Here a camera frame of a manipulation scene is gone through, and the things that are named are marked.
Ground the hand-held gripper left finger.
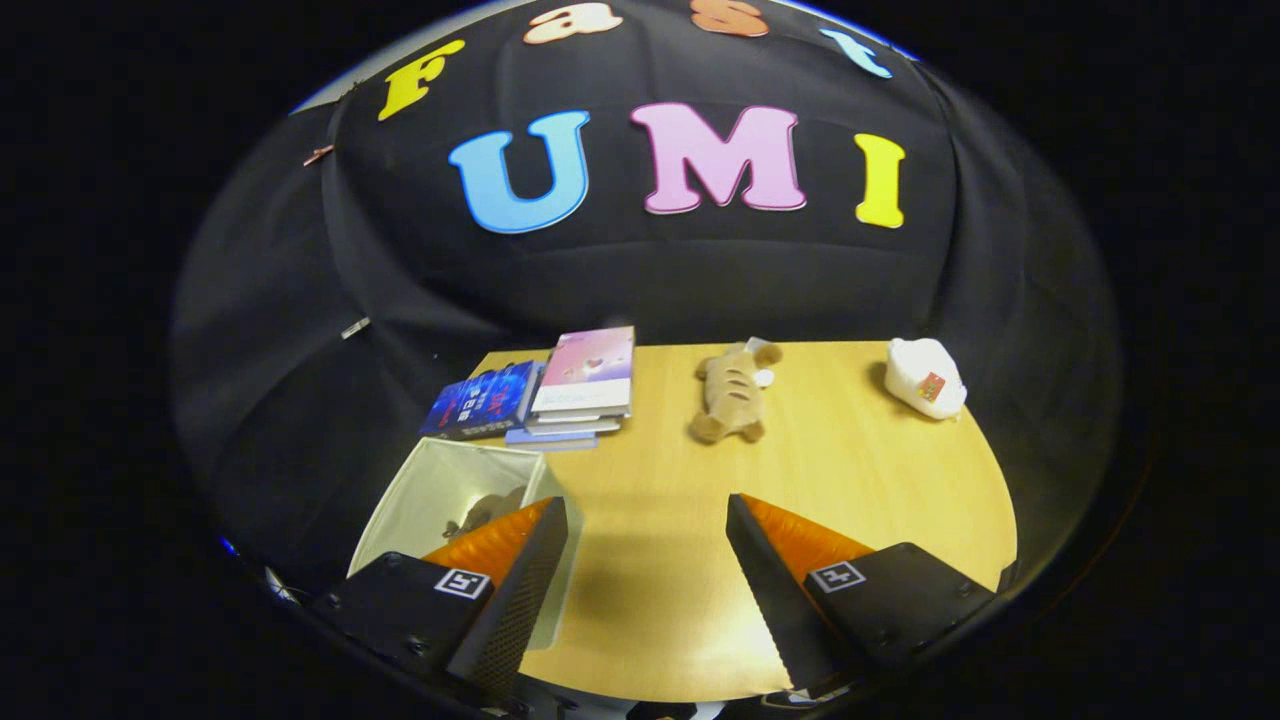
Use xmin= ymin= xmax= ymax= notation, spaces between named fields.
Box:
xmin=310 ymin=497 xmax=571 ymax=701

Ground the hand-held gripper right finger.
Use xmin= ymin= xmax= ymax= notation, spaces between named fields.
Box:
xmin=726 ymin=493 xmax=998 ymax=699

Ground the green fabric storage box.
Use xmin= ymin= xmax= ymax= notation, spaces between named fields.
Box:
xmin=347 ymin=437 xmax=581 ymax=651

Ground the pale blue cover book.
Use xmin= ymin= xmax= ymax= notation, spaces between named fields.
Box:
xmin=505 ymin=428 xmax=598 ymax=451

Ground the white cover book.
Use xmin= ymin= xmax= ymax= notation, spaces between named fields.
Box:
xmin=525 ymin=412 xmax=623 ymax=435

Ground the tan striped plush toy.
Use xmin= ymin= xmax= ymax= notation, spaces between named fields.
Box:
xmin=688 ymin=340 xmax=784 ymax=445

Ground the dark blue book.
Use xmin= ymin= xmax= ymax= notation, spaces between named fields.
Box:
xmin=420 ymin=360 xmax=543 ymax=441

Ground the white plush pouch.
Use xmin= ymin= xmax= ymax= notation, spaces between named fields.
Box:
xmin=884 ymin=337 xmax=968 ymax=421

